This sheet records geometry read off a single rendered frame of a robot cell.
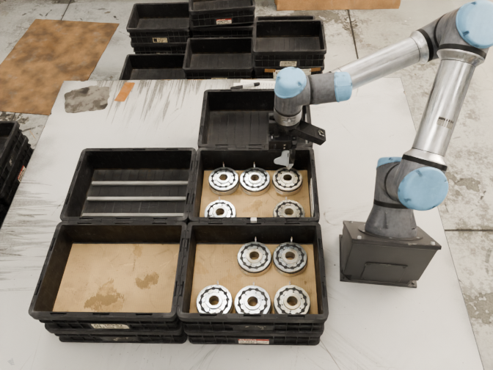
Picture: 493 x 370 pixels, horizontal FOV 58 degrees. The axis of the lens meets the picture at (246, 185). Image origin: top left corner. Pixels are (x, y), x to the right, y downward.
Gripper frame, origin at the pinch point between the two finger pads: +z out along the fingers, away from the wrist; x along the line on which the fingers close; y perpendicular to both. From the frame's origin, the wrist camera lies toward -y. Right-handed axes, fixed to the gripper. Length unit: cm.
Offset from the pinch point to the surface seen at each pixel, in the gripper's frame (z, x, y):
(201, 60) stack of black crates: 75, -127, 43
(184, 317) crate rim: 3, 48, 30
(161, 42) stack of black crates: 77, -146, 70
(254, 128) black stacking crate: 20.1, -28.9, 10.9
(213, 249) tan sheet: 14.9, 23.9, 24.5
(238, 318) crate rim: 3, 49, 16
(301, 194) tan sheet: 16.6, 3.4, -4.7
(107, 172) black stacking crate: 19, -9, 64
